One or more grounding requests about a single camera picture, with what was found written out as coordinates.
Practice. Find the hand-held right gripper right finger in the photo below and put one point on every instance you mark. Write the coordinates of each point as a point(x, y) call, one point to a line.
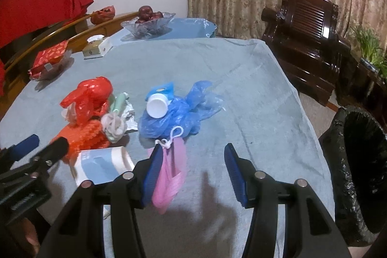
point(234, 175)

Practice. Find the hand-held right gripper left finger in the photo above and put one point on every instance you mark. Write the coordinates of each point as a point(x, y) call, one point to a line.
point(151, 178)

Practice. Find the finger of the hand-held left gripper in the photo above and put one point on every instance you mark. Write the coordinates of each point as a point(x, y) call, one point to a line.
point(25, 145)
point(56, 148)

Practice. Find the pink plastic bag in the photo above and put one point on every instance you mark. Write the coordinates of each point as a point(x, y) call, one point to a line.
point(172, 179)

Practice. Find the orange foam net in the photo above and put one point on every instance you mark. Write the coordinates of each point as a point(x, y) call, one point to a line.
point(87, 137)

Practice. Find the pale green foam sleeve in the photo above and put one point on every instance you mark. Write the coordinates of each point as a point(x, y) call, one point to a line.
point(119, 102)

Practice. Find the trash bin with black bag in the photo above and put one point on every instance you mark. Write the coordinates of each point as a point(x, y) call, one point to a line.
point(338, 155)

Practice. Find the white blue carton box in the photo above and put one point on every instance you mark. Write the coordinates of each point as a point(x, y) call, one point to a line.
point(102, 164)

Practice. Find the crumpled silver foil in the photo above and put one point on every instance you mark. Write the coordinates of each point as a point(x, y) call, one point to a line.
point(130, 122)

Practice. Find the grey mesh wad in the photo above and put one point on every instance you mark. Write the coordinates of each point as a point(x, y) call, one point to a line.
point(113, 126)

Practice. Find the large red plastic bag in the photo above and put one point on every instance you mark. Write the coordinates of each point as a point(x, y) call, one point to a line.
point(90, 94)

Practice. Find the blue plastic bag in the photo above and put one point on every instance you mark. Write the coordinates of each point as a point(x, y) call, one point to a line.
point(181, 116)

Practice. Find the white plastic cup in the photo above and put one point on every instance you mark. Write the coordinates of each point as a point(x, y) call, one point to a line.
point(156, 107)

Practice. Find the red patterned packet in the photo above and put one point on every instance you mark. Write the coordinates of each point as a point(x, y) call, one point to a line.
point(48, 58)

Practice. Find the light blue towel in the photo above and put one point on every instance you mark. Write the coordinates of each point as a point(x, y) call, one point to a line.
point(211, 79)

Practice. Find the tissue box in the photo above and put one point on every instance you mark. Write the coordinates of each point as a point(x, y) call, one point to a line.
point(96, 48)

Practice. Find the small red plastic bag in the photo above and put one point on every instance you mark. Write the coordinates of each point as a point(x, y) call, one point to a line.
point(102, 14)

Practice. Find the dark wooden armchair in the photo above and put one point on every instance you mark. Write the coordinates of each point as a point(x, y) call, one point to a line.
point(305, 49)

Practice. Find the glass fruit bowl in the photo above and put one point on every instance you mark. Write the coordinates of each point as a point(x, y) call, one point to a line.
point(148, 28)

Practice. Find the dark wooden side table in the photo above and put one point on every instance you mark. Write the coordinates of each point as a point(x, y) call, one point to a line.
point(365, 85)

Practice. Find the pile of dark red apples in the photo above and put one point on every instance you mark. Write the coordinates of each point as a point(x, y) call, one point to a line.
point(146, 13)

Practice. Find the potted green plant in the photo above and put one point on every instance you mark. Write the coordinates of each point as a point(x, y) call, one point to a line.
point(370, 46)

